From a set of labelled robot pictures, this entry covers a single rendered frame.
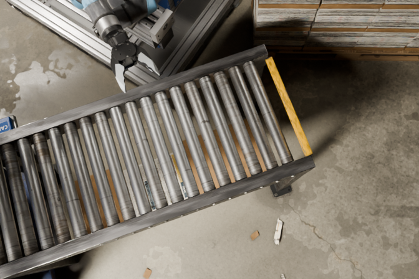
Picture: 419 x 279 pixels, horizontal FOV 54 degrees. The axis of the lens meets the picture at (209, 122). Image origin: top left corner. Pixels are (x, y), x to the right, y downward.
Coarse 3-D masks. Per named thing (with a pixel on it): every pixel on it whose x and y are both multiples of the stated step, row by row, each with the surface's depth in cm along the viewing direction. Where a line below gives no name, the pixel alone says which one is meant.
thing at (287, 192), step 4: (272, 184) 237; (272, 188) 237; (288, 188) 236; (292, 188) 237; (272, 192) 236; (276, 192) 236; (280, 192) 236; (284, 192) 236; (288, 192) 236; (292, 192) 236; (272, 196) 236; (276, 196) 235; (280, 196) 236; (284, 196) 236
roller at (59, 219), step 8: (32, 136) 168; (40, 136) 167; (40, 144) 166; (40, 152) 165; (48, 152) 166; (40, 160) 164; (48, 160) 165; (40, 168) 164; (48, 168) 163; (48, 176) 162; (48, 184) 161; (56, 184) 163; (48, 192) 161; (56, 192) 161; (48, 200) 161; (56, 200) 160; (56, 208) 159; (56, 216) 158; (64, 216) 160; (56, 224) 158; (64, 224) 158; (56, 232) 157; (64, 232) 157; (64, 240) 156
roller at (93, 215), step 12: (72, 132) 167; (72, 144) 165; (72, 156) 164; (84, 156) 166; (84, 168) 163; (84, 180) 162; (84, 192) 160; (84, 204) 160; (96, 204) 160; (96, 216) 158; (96, 228) 157
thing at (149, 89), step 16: (256, 48) 173; (208, 64) 172; (224, 64) 172; (240, 64) 172; (256, 64) 179; (160, 80) 171; (176, 80) 171; (192, 80) 171; (112, 96) 170; (128, 96) 170; (144, 96) 169; (64, 112) 169; (80, 112) 169; (96, 112) 168; (16, 128) 168; (32, 128) 168; (48, 128) 167; (0, 144) 166; (16, 144) 172
